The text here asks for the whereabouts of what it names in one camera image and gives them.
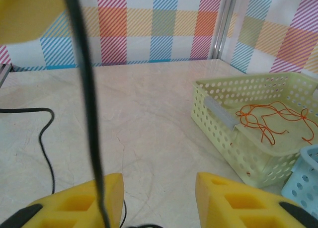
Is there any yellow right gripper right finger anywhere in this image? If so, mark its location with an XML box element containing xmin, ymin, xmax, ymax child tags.
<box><xmin>195</xmin><ymin>171</ymin><xmax>318</xmax><ymax>228</ymax></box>

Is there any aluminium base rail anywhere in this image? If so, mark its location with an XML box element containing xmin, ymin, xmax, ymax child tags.
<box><xmin>0</xmin><ymin>63</ymin><xmax>13</xmax><ymax>89</ymax></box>

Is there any thin orange cable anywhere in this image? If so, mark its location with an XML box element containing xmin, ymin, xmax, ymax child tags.
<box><xmin>235</xmin><ymin>102</ymin><xmax>290</xmax><ymax>146</ymax></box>
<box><xmin>260</xmin><ymin>101</ymin><xmax>318</xmax><ymax>142</ymax></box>

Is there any pale green perforated basket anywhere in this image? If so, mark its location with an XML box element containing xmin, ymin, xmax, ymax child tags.
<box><xmin>191</xmin><ymin>72</ymin><xmax>318</xmax><ymax>189</ymax></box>

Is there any aluminium corner post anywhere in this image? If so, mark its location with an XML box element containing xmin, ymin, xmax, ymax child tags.
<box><xmin>210</xmin><ymin>0</ymin><xmax>239</xmax><ymax>62</ymax></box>

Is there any light blue perforated basket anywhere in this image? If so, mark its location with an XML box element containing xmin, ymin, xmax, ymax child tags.
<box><xmin>281</xmin><ymin>145</ymin><xmax>318</xmax><ymax>228</ymax></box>

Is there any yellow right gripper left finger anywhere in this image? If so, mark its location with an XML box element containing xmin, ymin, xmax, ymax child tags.
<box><xmin>12</xmin><ymin>172</ymin><xmax>125</xmax><ymax>228</ymax></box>

